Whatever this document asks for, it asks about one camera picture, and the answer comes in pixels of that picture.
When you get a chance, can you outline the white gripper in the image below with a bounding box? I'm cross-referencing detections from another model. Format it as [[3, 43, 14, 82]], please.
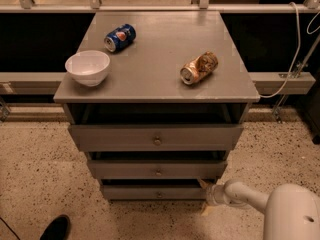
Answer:
[[198, 179, 230, 216]]

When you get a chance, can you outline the grey bottom drawer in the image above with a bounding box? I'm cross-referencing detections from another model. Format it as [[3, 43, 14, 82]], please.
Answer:
[[101, 185, 206, 200]]

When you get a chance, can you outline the grey drawer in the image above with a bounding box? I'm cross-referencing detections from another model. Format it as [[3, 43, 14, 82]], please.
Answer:
[[69, 124, 243, 152], [87, 161, 226, 179], [101, 185, 206, 200]]

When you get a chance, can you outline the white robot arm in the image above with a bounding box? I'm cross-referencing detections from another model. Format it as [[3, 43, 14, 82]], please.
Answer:
[[199, 179, 320, 240]]

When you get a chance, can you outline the grey wooden drawer cabinet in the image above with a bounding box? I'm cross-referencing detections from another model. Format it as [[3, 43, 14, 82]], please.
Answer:
[[54, 11, 259, 188]]

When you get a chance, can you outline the grey middle drawer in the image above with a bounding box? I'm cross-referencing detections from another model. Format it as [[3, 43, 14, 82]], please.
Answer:
[[87, 161, 226, 179]]

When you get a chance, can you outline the grey top drawer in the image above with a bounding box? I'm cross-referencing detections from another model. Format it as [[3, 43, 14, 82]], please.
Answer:
[[69, 124, 243, 152]]

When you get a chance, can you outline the crushed orange soda can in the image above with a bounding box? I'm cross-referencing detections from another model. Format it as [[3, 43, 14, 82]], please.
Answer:
[[180, 51, 218, 85]]

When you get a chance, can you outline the black shoe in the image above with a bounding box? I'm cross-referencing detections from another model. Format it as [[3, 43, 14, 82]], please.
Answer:
[[39, 215, 71, 240]]

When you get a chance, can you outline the white bowl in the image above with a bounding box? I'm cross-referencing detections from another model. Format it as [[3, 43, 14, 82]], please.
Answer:
[[65, 50, 110, 87]]

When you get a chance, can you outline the blue pepsi can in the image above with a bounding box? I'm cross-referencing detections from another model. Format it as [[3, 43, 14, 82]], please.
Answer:
[[104, 24, 136, 53]]

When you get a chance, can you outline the thin black floor cable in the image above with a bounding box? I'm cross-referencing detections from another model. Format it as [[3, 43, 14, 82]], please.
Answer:
[[0, 216, 22, 240]]

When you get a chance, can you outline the white cable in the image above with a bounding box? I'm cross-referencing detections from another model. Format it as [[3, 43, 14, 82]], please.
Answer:
[[259, 1, 320, 99]]

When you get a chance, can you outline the metal railing frame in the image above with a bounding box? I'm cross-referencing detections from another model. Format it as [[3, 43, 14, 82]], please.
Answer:
[[0, 0, 320, 96]]

